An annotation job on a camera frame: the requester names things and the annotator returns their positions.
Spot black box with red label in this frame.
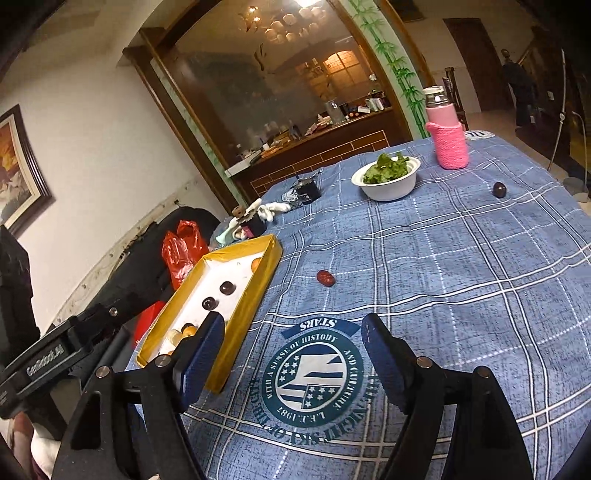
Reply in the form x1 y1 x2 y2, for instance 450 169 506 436
240 215 265 240

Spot pink knit sleeved bottle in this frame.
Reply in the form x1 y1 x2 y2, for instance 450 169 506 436
424 86 471 171

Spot green lettuce leaves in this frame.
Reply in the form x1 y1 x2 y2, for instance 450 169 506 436
362 153 411 185

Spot ceiling chandelier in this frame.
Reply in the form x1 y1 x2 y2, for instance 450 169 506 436
238 4 328 44

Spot white bowl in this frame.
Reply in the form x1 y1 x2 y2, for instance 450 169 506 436
351 155 422 202

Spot red plastic bag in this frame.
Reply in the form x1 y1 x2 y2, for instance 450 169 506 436
161 220 209 289

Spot blue plaid tablecloth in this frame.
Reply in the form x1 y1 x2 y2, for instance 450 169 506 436
124 134 591 480

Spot red cloth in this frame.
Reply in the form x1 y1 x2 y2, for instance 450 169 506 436
134 300 167 348

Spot wooden sideboard counter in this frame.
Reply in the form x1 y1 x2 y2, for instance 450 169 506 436
122 0 416 208

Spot framed wall picture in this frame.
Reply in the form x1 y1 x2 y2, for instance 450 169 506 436
0 104 55 236

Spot yellow taped white foam box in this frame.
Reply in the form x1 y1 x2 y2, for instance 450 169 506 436
137 234 283 394

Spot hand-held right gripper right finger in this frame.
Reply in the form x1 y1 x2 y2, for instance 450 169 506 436
361 313 536 480

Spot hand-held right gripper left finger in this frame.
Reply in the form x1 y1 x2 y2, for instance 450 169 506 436
51 311 226 480

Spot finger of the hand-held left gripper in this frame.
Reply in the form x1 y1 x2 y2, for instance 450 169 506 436
69 298 139 352

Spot thin metal rod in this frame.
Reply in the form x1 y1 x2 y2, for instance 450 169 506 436
549 46 570 171

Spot person's left hand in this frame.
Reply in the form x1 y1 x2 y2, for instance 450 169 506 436
11 412 37 468

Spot brown wooden door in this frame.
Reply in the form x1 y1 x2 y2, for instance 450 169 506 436
443 17 483 114

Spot black jacket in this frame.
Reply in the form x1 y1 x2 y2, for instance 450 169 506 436
88 208 222 324

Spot wooden chair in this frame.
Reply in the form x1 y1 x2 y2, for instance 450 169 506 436
442 67 469 132

